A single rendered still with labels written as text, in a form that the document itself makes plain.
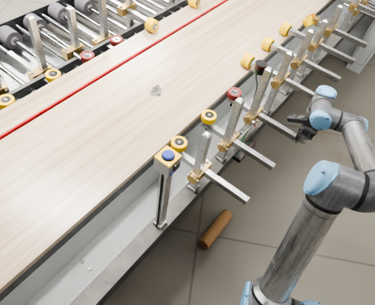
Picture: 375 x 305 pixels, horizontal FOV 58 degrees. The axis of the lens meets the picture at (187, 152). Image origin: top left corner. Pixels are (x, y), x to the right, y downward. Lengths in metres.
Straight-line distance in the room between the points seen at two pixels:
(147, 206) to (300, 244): 0.84
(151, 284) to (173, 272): 0.16
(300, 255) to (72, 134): 1.11
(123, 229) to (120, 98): 0.66
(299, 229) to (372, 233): 1.77
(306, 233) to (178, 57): 1.34
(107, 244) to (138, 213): 0.21
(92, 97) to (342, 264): 1.95
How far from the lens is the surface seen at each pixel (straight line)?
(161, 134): 1.65
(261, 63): 1.71
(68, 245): 1.53
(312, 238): 1.16
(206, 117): 1.76
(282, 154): 2.96
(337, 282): 2.58
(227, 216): 2.40
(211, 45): 2.25
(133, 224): 1.70
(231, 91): 1.94
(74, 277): 1.63
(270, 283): 1.32
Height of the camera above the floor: 2.15
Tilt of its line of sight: 51 degrees down
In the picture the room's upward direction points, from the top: 11 degrees clockwise
